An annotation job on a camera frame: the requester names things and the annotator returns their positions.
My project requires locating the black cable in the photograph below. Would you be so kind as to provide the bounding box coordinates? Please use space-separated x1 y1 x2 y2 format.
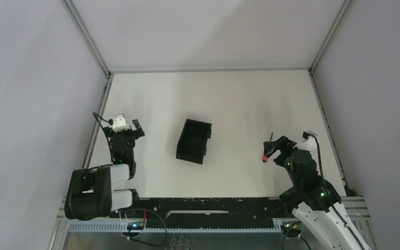
92 111 115 163
307 134 368 250

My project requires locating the red handled screwdriver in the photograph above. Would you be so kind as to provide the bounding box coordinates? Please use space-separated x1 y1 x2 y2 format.
262 133 273 163

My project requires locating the left black cable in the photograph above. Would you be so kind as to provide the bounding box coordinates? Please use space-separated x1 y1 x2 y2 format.
92 111 115 163

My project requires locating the right black cable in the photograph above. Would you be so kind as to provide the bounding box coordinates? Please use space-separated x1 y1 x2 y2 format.
307 134 368 250

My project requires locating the aluminium frame profile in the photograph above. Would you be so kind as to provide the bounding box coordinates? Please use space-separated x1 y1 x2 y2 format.
49 196 382 250

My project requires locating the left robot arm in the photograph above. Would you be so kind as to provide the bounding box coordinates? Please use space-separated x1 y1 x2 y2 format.
64 119 145 221

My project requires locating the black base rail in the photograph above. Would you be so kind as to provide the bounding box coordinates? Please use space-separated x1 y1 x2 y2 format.
109 196 302 230

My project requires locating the circuit board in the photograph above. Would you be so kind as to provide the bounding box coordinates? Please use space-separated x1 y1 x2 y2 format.
281 223 303 239
127 222 145 231

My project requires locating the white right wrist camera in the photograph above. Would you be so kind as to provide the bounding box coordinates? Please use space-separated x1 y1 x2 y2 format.
294 131 319 152

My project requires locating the black plastic bin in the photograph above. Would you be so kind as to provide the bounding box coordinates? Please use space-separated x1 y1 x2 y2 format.
176 119 212 165

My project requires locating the right circuit board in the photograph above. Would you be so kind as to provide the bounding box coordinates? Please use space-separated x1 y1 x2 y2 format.
281 223 303 239

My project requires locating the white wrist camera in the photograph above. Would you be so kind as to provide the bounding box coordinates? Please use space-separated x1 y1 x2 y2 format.
111 114 131 133
294 131 319 152

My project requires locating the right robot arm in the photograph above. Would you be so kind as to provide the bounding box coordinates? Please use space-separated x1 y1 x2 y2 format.
262 131 371 249

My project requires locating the left circuit board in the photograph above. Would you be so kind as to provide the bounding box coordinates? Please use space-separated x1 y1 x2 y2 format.
127 222 145 231

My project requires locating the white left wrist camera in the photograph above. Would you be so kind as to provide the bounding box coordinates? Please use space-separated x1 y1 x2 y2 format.
111 114 131 133

